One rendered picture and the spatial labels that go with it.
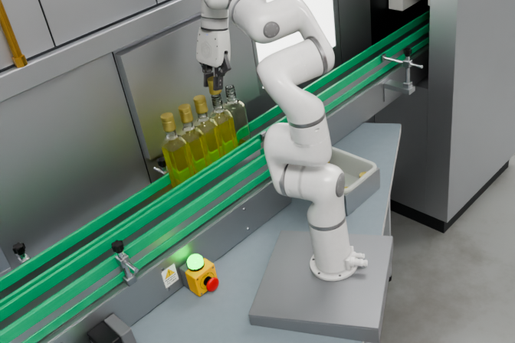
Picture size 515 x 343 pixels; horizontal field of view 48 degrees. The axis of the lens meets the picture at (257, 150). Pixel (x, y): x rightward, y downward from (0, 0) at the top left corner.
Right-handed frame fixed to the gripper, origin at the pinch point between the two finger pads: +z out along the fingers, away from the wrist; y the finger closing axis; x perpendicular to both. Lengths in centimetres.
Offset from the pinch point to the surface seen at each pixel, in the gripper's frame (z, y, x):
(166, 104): 8.7, -12.2, -7.5
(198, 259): 40, 20, -21
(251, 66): 2.4, -12.6, 27.0
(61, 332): 48, 16, -58
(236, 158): 22.9, 6.0, 4.5
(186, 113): 7.1, 1.7, -10.8
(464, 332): 100, 53, 84
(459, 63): 4, 21, 104
